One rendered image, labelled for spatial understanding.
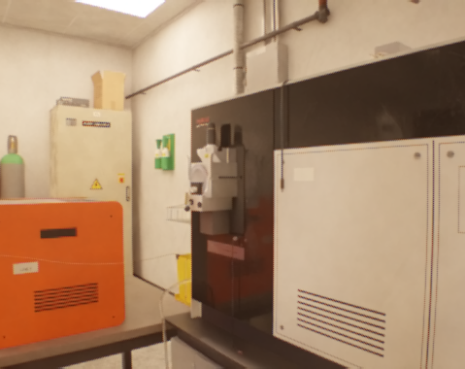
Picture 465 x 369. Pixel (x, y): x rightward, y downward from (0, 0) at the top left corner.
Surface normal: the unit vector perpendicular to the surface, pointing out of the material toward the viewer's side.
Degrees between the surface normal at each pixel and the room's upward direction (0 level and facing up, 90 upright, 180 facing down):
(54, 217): 90
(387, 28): 90
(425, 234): 90
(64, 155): 90
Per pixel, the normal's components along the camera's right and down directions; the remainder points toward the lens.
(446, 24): -0.79, 0.00
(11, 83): 0.62, 0.01
